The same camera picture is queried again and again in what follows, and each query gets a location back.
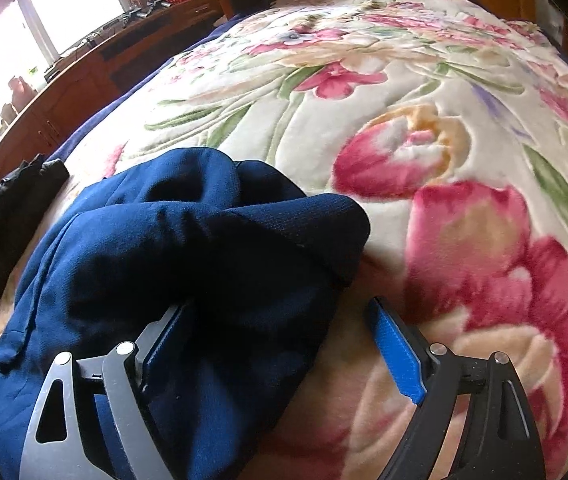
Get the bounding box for floral blanket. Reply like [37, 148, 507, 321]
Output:
[28, 0, 568, 479]

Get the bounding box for black garment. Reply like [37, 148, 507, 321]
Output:
[0, 155, 69, 298]

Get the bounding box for wooden desk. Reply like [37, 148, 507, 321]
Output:
[0, 0, 222, 179]

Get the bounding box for blue garment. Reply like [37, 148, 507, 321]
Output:
[0, 148, 371, 479]

